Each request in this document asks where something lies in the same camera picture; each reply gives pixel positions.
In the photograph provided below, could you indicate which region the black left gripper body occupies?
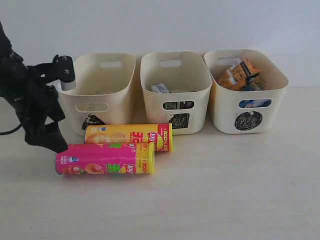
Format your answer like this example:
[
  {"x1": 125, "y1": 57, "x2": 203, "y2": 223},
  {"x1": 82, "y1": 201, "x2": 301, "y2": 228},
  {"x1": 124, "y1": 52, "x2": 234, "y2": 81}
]
[{"x1": 18, "y1": 82, "x2": 66, "y2": 133}]

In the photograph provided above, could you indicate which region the pink chips can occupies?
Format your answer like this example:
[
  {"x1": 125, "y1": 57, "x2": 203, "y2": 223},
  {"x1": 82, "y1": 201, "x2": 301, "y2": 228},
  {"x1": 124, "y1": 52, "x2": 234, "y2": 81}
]
[{"x1": 54, "y1": 142, "x2": 155, "y2": 175}]

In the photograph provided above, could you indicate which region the yellow chips can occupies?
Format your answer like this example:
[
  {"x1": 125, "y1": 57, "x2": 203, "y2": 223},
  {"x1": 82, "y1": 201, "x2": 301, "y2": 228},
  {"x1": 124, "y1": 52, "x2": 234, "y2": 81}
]
[{"x1": 84, "y1": 123, "x2": 173, "y2": 152}]

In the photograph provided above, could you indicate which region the blue white small carton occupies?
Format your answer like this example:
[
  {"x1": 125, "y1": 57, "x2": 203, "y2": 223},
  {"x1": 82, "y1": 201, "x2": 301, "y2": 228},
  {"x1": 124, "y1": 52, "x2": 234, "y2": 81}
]
[{"x1": 151, "y1": 83, "x2": 171, "y2": 110}]

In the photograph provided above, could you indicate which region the purple small box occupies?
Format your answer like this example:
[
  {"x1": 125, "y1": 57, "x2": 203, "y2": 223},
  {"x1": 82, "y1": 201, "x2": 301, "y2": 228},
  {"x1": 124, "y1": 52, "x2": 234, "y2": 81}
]
[{"x1": 179, "y1": 101, "x2": 195, "y2": 110}]

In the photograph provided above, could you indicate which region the orange snack bag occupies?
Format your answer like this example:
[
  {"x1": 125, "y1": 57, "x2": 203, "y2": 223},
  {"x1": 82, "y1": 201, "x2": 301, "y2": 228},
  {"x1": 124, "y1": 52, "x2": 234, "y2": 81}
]
[{"x1": 216, "y1": 58, "x2": 261, "y2": 91}]

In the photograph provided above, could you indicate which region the black snack bag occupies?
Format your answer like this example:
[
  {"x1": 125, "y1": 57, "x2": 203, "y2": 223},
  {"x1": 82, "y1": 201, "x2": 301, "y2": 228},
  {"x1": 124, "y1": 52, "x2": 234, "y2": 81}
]
[{"x1": 240, "y1": 74, "x2": 265, "y2": 92}]

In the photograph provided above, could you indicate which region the light blue snack bag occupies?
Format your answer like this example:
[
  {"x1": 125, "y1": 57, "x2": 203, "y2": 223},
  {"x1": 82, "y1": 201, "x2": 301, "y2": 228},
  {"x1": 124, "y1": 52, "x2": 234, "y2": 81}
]
[{"x1": 238, "y1": 99, "x2": 272, "y2": 108}]

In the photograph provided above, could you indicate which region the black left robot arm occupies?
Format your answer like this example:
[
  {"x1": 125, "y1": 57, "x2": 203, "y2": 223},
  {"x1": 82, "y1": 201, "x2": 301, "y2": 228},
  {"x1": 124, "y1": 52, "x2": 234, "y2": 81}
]
[{"x1": 0, "y1": 30, "x2": 76, "y2": 153}]

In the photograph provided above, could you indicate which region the cream left plastic bin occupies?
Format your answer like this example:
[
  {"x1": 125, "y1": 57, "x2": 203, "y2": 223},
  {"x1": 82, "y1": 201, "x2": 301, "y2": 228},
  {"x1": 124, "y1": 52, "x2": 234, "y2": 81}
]
[{"x1": 58, "y1": 53, "x2": 136, "y2": 136}]

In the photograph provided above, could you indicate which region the cream plastic bin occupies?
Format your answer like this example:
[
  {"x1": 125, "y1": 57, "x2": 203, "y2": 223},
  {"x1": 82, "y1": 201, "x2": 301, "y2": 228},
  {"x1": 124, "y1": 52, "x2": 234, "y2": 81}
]
[
  {"x1": 204, "y1": 49, "x2": 289, "y2": 134},
  {"x1": 140, "y1": 51, "x2": 213, "y2": 135},
  {"x1": 58, "y1": 53, "x2": 136, "y2": 136}
]

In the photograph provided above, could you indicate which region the cream middle plastic bin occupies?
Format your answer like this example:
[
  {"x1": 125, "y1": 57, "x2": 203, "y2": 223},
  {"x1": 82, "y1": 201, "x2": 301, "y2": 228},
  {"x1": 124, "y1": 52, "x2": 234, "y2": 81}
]
[{"x1": 140, "y1": 51, "x2": 213, "y2": 135}]

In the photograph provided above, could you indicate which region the cream right plastic bin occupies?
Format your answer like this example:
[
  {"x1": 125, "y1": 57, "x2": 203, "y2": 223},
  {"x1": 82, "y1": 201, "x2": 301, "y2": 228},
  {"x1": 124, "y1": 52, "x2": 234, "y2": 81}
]
[{"x1": 204, "y1": 49, "x2": 289, "y2": 134}]

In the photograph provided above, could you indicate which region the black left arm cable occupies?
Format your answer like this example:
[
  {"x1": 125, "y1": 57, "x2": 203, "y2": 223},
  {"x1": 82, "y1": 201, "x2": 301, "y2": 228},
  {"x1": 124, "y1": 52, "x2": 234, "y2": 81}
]
[{"x1": 0, "y1": 121, "x2": 22, "y2": 136}]

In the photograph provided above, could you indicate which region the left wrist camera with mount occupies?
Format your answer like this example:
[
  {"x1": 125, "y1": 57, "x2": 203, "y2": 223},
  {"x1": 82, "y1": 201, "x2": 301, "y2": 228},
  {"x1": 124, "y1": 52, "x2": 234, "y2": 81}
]
[{"x1": 27, "y1": 55, "x2": 76, "y2": 91}]

